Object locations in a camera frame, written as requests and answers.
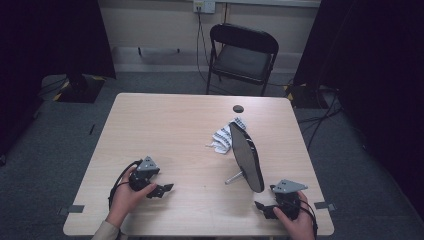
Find grey tape strip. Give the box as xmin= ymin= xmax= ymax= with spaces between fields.
xmin=56 ymin=204 xmax=86 ymax=216
xmin=313 ymin=201 xmax=337 ymax=212

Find black folding chair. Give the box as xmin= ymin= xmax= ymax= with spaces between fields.
xmin=205 ymin=22 xmax=280 ymax=97

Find person's right hand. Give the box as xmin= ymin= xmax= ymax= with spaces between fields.
xmin=272 ymin=191 xmax=316 ymax=240

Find black wall socket cable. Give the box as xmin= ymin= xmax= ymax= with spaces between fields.
xmin=195 ymin=11 xmax=235 ymax=96

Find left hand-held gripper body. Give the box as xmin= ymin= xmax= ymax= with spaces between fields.
xmin=128 ymin=155 xmax=161 ymax=193

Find person's left hand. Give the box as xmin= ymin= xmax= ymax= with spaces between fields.
xmin=105 ymin=166 xmax=158 ymax=229

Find black floor cables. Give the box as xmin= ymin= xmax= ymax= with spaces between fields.
xmin=295 ymin=85 xmax=345 ymax=152

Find white wall socket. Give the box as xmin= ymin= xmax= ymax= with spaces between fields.
xmin=192 ymin=0 xmax=217 ymax=15

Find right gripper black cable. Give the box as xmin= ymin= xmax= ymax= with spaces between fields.
xmin=293 ymin=196 xmax=319 ymax=240

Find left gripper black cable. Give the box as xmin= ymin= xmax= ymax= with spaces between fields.
xmin=107 ymin=159 xmax=143 ymax=210

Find dark curtain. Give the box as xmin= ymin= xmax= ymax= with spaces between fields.
xmin=292 ymin=0 xmax=424 ymax=219
xmin=0 ymin=0 xmax=117 ymax=158

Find white checked cloth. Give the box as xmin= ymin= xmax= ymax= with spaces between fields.
xmin=206 ymin=116 xmax=248 ymax=155

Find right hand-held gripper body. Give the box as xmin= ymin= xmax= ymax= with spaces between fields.
xmin=270 ymin=179 xmax=309 ymax=221

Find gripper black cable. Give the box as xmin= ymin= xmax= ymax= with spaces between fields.
xmin=293 ymin=196 xmax=319 ymax=240
xmin=107 ymin=159 xmax=143 ymax=210

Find black stand base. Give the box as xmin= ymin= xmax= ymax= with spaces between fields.
xmin=285 ymin=83 xmax=335 ymax=110
xmin=52 ymin=73 xmax=107 ymax=104

